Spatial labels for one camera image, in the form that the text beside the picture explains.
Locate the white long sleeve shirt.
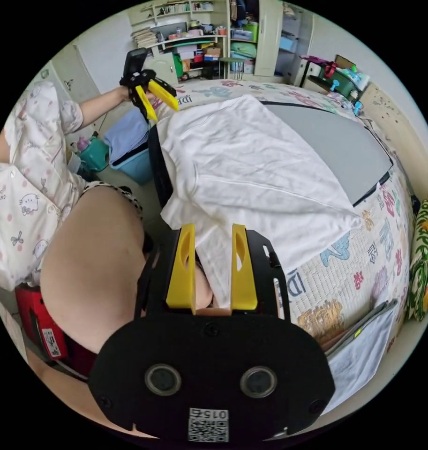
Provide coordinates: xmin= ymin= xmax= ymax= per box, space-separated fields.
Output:
xmin=157 ymin=94 xmax=363 ymax=309

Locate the green patterned pillow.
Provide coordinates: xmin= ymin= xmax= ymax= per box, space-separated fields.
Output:
xmin=403 ymin=198 xmax=428 ymax=323

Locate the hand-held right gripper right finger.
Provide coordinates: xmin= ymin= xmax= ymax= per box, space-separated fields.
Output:
xmin=228 ymin=223 xmax=259 ymax=313

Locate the wall shelf with books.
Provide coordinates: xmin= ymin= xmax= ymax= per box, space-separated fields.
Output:
xmin=128 ymin=0 xmax=229 ymax=82

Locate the cluttered side table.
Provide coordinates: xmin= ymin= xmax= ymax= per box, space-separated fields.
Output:
xmin=299 ymin=53 xmax=372 ymax=103

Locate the person's left forearm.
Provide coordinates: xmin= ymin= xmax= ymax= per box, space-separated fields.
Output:
xmin=77 ymin=88 xmax=125 ymax=126

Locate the green plastic bucket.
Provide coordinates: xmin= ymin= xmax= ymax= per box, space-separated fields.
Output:
xmin=74 ymin=135 xmax=111 ymax=173

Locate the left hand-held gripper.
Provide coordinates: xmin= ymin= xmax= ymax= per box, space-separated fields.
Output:
xmin=119 ymin=68 xmax=180 ymax=122

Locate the person's left hand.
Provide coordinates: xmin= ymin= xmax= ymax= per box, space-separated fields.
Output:
xmin=115 ymin=85 xmax=155 ymax=105

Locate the bed with printed mat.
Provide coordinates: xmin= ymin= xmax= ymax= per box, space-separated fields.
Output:
xmin=143 ymin=78 xmax=417 ymax=419

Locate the round green stool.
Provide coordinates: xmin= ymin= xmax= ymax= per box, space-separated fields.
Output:
xmin=218 ymin=57 xmax=248 ymax=81

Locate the grey folding board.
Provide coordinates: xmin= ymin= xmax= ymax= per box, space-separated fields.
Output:
xmin=148 ymin=99 xmax=395 ymax=209

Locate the pale green cupboard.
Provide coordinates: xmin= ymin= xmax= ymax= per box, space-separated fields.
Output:
xmin=227 ymin=0 xmax=315 ymax=84

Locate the blue basket with clothes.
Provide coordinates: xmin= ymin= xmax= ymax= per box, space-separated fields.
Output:
xmin=104 ymin=108 xmax=155 ymax=187

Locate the person's body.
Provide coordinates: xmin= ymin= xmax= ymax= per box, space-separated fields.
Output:
xmin=0 ymin=80 xmax=215 ymax=442

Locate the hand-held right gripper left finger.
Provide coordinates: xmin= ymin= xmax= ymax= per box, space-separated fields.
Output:
xmin=165 ymin=223 xmax=197 ymax=315

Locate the red stool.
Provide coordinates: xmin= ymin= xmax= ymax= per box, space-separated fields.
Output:
xmin=15 ymin=285 xmax=99 ymax=380

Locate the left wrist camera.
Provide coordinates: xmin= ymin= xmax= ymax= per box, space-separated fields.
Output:
xmin=124 ymin=49 xmax=148 ymax=76

